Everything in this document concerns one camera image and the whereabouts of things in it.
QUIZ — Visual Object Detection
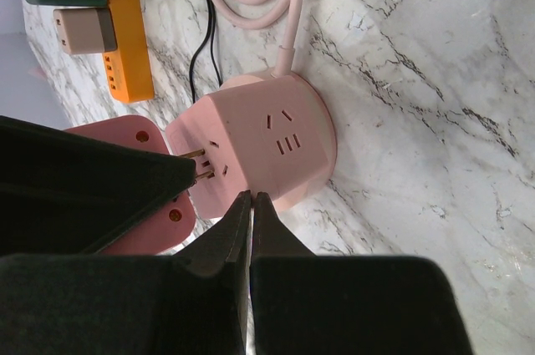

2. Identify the orange power strip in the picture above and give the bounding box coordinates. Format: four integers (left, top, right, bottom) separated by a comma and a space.
102, 0, 155, 104

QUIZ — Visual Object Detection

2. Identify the coral pink square charger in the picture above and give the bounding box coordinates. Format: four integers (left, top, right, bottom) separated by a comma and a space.
67, 115, 196, 255

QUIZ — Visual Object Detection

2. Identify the pink round power hub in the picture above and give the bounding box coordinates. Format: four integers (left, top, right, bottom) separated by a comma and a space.
211, 74, 337, 210

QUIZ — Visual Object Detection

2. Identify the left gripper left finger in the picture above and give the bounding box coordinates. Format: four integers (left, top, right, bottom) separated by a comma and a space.
1, 191, 252, 354

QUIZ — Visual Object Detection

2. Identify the pink cube socket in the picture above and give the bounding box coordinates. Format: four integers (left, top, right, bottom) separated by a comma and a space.
165, 74, 337, 219

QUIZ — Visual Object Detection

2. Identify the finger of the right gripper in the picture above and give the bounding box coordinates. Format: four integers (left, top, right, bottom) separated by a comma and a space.
1, 117, 195, 255

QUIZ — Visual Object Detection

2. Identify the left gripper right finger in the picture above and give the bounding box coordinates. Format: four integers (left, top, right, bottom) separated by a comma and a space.
250, 193, 472, 354

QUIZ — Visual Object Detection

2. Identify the dusty pink small charger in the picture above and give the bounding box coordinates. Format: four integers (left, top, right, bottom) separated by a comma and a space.
53, 8, 117, 55

